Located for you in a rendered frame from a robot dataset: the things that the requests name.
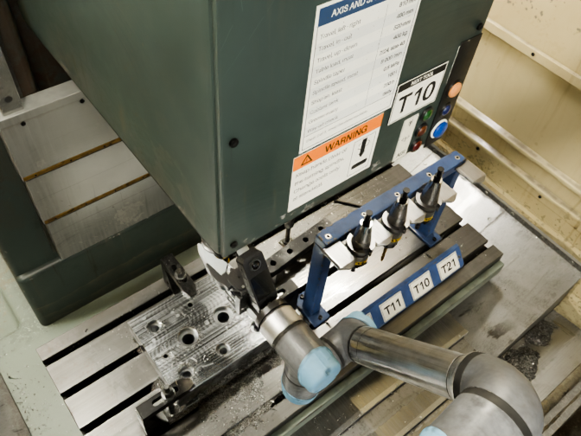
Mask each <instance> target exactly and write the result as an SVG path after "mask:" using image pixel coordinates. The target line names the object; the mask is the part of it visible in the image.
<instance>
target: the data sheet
mask: <svg viewBox="0 0 581 436"><path fill-rule="evenodd" d="M420 1H421V0H332V1H330V2H327V3H324V4H321V5H318V6H317V7H316V20H315V27H314V35H313V42H312V49H311V56H310V70H309V77H308V84H307V91H306V98H305V105H304V112H303V125H302V132H301V140H300V147H299V154H301V153H302V152H304V151H306V150H308V149H310V148H312V147H314V146H316V145H318V144H320V143H322V142H324V141H326V140H328V139H330V138H332V137H334V136H335V135H337V134H339V133H341V132H343V131H346V130H347V129H349V128H351V127H353V126H355V125H358V124H359V123H361V122H363V121H365V120H367V119H369V118H371V117H372V116H374V115H376V114H378V113H380V112H383V111H385V110H386V109H388V108H390V107H391V106H392V103H393V98H394V94H395V92H396V88H397V85H398V82H399V77H400V73H401V69H402V67H403V63H404V60H405V54H406V51H407V48H408V45H409V41H410V39H411V35H412V30H413V26H414V23H415V20H416V16H417V13H418V8H419V5H420Z"/></svg>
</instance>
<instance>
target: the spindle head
mask: <svg viewBox="0 0 581 436"><path fill-rule="evenodd" d="M330 1H332V0H17V3H18V6H19V9H20V11H21V14H22V19H23V20H24V21H25V22H26V24H27V25H28V26H29V28H30V29H31V30H32V32H33V33H34V34H35V35H36V37H37V38H38V39H39V40H40V41H41V43H42V44H43V45H44V47H45V48H46V49H47V50H48V52H49V53H50V54H51V55H52V56H53V57H54V58H55V59H56V61H57V62H58V63H59V64H60V65H61V67H62V68H63V69H64V71H65V72H66V73H67V74H68V76H69V77H70V78H71V79H72V80H73V82H74V83H75V84H76V86H77V87H78V88H79V89H80V90H81V92H83V94H84V95H85V96H86V97H87V98H88V100H89V101H90V102H91V103H92V104H93V106H94V107H95V108H96V110H97V111H98V112H99V113H100V115H101V116H102V117H103V118H104V119H105V121H106V122H107V123H108V125H109V126H110V127H111V128H112V129H113V130H114V131H115V132H116V134H117V135H118V136H119V137H120V139H121V140H122V141H123V142H124V144H125V145H126V146H127V147H128V149H129V150H130V151H131V152H132V154H133V155H134V156H135V157H136V158H137V160H138V161H139V162H140V164H142V165H143V167H144V168H145V169H146V170H147V171H148V173H149V174H150V175H151V176H152V178H153V179H154V180H155V181H156V183H157V184H158V185H159V186H160V188H161V189H162V190H163V191H164V193H165V194H166V195H167V196H168V197H169V199H170V200H171V201H172V202H173V203H174V204H175V205H176V207H177V208H178V209H179V210H180V212H181V213H182V214H183V215H184V217H185V218H186V219H187V220H188V222H189V223H190V224H191V225H192V227H193V228H194V229H195V230H196V232H197V233H198V234H199V235H200V237H201V238H202V239H203V240H204V241H205V242H206V243H207V244H208V246H209V247H210V248H211V249H212V251H213V252H214V253H215V254H216V256H217V257H218V258H219V259H222V258H226V257H227V256H228V255H230V254H232V253H234V252H236V251H238V250H240V249H241V248H242V247H245V246H246V245H248V244H250V243H252V242H253V241H255V240H257V239H258V238H260V237H262V236H264V235H265V234H268V233H270V232H271V231H272V230H274V229H276V228H278V227H280V226H282V225H283V224H285V223H286V222H288V221H290V220H292V219H294V218H295V217H297V216H299V215H300V214H302V213H304V212H306V211H307V210H309V209H311V208H313V207H315V206H316V205H318V204H319V203H321V202H324V201H325V200H327V199H329V198H330V197H331V196H334V195H335V194H337V193H339V192H341V191H342V190H344V189H346V188H347V187H349V186H351V185H353V184H354V183H357V182H359V181H360V180H361V179H363V178H365V177H366V176H369V175H371V174H372V173H374V172H375V171H377V170H379V169H381V168H383V167H384V166H386V165H388V164H389V163H391V162H392V160H393V155H394V152H395V150H396V147H397V144H398V141H399V136H400V133H401V130H402V127H403V124H404V122H405V120H407V119H409V118H410V117H412V116H414V115H416V114H418V113H419V115H418V120H417V123H416V125H415V128H414V131H413V134H412V138H411V141H410V143H409V146H408V149H407V152H406V154H407V153H408V152H410V147H411V145H412V143H413V142H414V141H415V140H416V139H417V138H416V137H415V131H416V130H417V129H418V127H419V126H420V125H422V124H423V123H427V124H428V129H427V131H426V132H425V134H424V135H423V136H421V138H422V139H423V143H422V144H424V143H425V140H426V138H427V136H428V133H429V130H430V128H431V124H432V121H433V119H434V116H435V114H436V111H437V107H438V105H439V102H440V99H441V97H442V95H443V92H444V88H445V85H446V82H447V80H448V78H449V75H450V70H451V69H452V66H453V63H454V60H455V58H456V56H457V51H458V49H459V47H460V45H461V42H464V41H466V40H468V39H469V38H471V37H473V36H476V35H479V34H481V33H482V29H483V27H484V24H485V22H486V20H487V17H488V13H489V12H490V9H491V7H492V4H493V1H494V0H421V1H420V5H419V8H418V13H417V16H416V20H415V23H414V26H413V30H412V35H411V39H410V41H409V45H408V48H407V51H406V54H405V60H404V63H403V67H402V69H401V73H400V77H399V82H398V85H399V84H401V83H403V82H405V81H407V80H410V79H412V78H414V77H416V76H418V75H420V74H422V73H424V72H426V71H428V70H430V69H432V68H434V67H436V66H438V65H440V64H442V63H444V62H446V61H449V62H448V65H447V68H446V69H445V72H444V77H443V79H442V82H441V84H440V87H439V89H438V92H437V97H436V99H435V101H433V102H431V103H430V104H428V105H426V106H423V107H421V108H420V109H418V110H417V111H415V112H412V113H410V114H408V115H406V116H405V117H403V118H402V119H399V120H397V121H395V122H393V123H392V124H390V125H387V122H388V119H389V116H390V112H391V110H392V106H393V104H392V106H391V107H390V108H388V109H386V110H385V111H383V112H380V113H378V114H376V115H374V116H372V117H371V118H369V119H372V118H374V117H376V116H378V115H380V114H382V113H384V115H383V118H382V121H381V125H380V130H379V134H378V137H377V140H376V144H375V147H374V151H373V156H372V160H371V163H370V166H369V167H368V168H366V169H364V170H363V171H361V172H359V173H357V174H355V175H354V176H351V177H350V178H349V179H347V180H345V181H343V182H341V183H339V184H337V185H336V186H335V187H333V188H331V189H328V190H327V191H325V192H323V193H321V194H320V195H319V196H316V197H314V198H313V199H311V200H309V201H307V202H306V203H304V204H302V205H301V206H299V207H297V208H294V209H293V210H292V211H290V212H288V205H289V197H290V190H291V175H292V168H293V160H294V158H296V157H299V156H301V155H302V154H304V153H305V152H307V151H310V150H312V149H314V148H316V147H317V146H319V145H321V144H324V143H326V142H328V141H329V140H331V139H332V138H335V137H337V136H339V135H341V134H343V133H344V132H346V131H349V130H351V129H353V128H355V127H356V126H358V125H361V124H362V123H364V122H366V121H368V120H369V119H367V120H365V121H363V122H361V123H359V124H358V125H355V126H353V127H351V128H349V129H347V130H346V131H343V132H341V133H339V134H337V135H335V136H334V137H332V138H330V139H328V140H326V141H324V142H322V143H320V144H318V145H316V146H314V147H312V148H310V149H308V150H306V151H304V152H302V153H301V154H299V147H300V140H301V132H302V125H303V112H304V105H305V98H306V91H307V84H308V77H309V70H310V56H311V49H312V42H313V35H314V27H315V20H316V7H317V6H318V5H321V4H324V3H327V2H330ZM398 85H397V88H398ZM397 88H396V91H397ZM393 100H394V98H393ZM429 106H432V107H433V108H434V113H433V114H432V115H431V117H430V118H429V119H428V120H427V121H425V122H421V121H420V116H421V114H422V112H423V111H424V110H425V109H426V108H427V107H429Z"/></svg>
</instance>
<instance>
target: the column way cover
mask: <svg viewBox="0 0 581 436"><path fill-rule="evenodd" d="M21 101H22V105H23V107H24V109H23V110H21V111H18V112H14V113H11V114H9V115H7V116H3V115H2V114H1V113H0V137H1V139H2V140H3V144H4V146H5V148H6V151H7V152H8V154H9V156H10V160H11V162H12V163H13V166H14V168H15V170H16V172H17V174H18V175H19V177H20V178H21V179H22V180H23V182H24V184H25V186H26V189H27V191H28V192H29V196H30V198H31V200H32V203H33V204H34V206H35V210H36V212H37V214H38V215H39V217H40V218H41V220H42V222H43V223H44V224H45V226H46V228H47V230H48V233H49V235H50V238H51V240H52V242H53V244H54V247H55V250H56V252H57V253H58V254H59V256H60V257H61V259H62V260H64V259H66V258H67V257H69V256H71V255H73V254H75V253H77V252H79V251H81V250H83V249H85V248H87V247H90V246H91V245H93V244H95V243H97V242H99V241H101V240H103V239H105V238H107V237H109V236H111V235H113V234H115V233H117V232H119V231H121V230H123V229H125V228H127V227H129V226H131V225H133V224H135V223H137V222H139V221H141V220H143V219H145V218H147V217H149V216H151V215H153V214H155V213H157V212H159V211H161V210H163V209H165V208H167V207H169V206H171V205H173V204H174V203H173V202H172V201H171V200H170V199H169V197H168V196H167V195H166V194H165V193H164V191H163V190H162V189H161V188H160V186H159V185H158V184H157V183H156V181H155V180H154V179H153V178H152V176H151V175H150V174H149V173H148V171H147V170H146V169H145V168H144V167H143V165H142V164H140V162H139V161H138V160H137V158H136V157H135V156H134V155H133V154H132V152H131V151H130V150H129V149H128V147H127V146H126V145H125V143H124V142H123V141H122V140H121V139H120V137H119V136H118V135H117V134H116V132H115V131H114V130H113V129H112V128H111V127H110V126H109V125H108V123H107V122H106V121H105V119H104V118H103V117H102V116H101V115H100V113H99V112H98V111H97V110H96V108H95V107H94V106H93V104H92V103H91V102H90V101H89V100H88V98H87V97H86V96H85V95H84V94H83V92H81V90H80V89H79V88H78V87H77V86H76V84H75V83H74V82H73V80H69V81H67V82H64V83H61V84H59V85H57V86H54V87H50V88H47V89H45V90H42V91H40V92H37V93H33V94H30V95H28V96H25V97H23V98H21Z"/></svg>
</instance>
